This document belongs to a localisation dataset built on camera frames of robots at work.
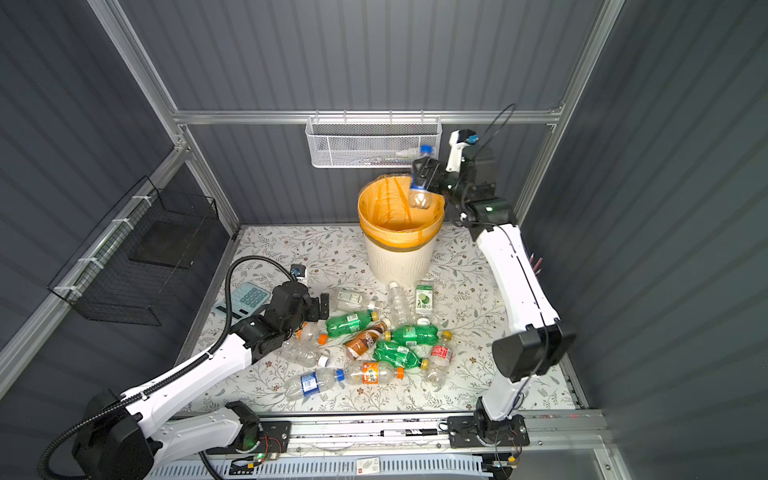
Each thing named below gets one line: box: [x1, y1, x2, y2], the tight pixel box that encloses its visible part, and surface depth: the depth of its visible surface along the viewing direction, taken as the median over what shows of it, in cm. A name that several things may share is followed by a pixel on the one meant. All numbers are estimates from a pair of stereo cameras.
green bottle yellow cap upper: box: [325, 310, 379, 337], surface depth 92 cm
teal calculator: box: [211, 282, 271, 321], surface depth 98 cm
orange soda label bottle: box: [345, 361, 405, 385], surface depth 83 cm
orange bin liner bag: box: [357, 174, 446, 250], surface depth 96 cm
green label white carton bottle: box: [415, 284, 434, 315], surface depth 96 cm
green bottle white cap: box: [384, 324, 439, 346], surface depth 88 cm
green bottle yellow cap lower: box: [372, 341, 430, 370], surface depth 86 cm
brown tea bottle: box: [345, 318, 391, 360], surface depth 86 cm
